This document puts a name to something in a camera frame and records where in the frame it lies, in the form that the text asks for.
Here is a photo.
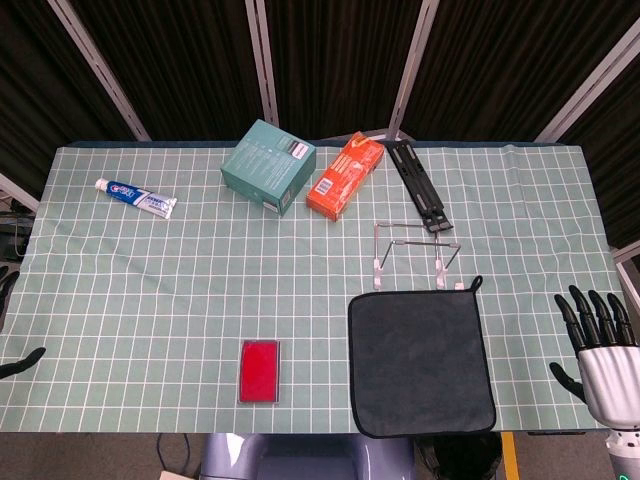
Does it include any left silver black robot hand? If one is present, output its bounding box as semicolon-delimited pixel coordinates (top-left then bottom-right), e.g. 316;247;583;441
0;269;47;380

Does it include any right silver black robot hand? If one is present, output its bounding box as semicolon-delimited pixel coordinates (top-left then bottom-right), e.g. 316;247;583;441
548;284;640;431

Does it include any dark grey blue cloth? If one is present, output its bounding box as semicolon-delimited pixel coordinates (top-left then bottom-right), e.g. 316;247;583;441
347;275;497;439

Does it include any green checked tablecloth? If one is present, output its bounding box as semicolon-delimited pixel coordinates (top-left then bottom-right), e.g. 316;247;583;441
0;142;621;434

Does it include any blue white toothpaste tube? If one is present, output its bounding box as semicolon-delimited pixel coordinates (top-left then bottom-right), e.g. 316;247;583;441
94;178;178;220

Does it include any red ink pad clear case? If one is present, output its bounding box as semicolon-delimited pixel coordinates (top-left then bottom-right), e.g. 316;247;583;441
236;338;284;405

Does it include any dark ribbed partition panel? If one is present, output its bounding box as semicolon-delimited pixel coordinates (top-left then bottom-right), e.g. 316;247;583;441
69;0;266;142
402;0;640;141
0;0;136;196
264;0;426;141

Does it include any black folding stand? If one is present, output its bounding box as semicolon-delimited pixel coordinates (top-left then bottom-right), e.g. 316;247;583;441
382;140;454;234

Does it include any lavender robot torso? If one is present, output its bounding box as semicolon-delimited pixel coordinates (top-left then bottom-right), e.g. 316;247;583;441
199;432;416;480

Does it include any teal cardboard box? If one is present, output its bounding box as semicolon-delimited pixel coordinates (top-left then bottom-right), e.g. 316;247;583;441
220;118;317;217

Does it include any orange cardboard box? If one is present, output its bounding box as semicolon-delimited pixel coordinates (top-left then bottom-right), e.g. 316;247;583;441
305;131;387;223

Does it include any black equipment with cables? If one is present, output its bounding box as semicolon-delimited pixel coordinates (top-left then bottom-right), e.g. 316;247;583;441
0;197;34;261

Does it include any metal wire stand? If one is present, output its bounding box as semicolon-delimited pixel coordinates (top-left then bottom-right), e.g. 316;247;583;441
371;221;464;291

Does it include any white partition frame post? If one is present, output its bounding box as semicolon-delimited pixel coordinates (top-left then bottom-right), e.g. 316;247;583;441
387;0;441;142
533;22;640;146
47;0;151;142
244;0;280;129

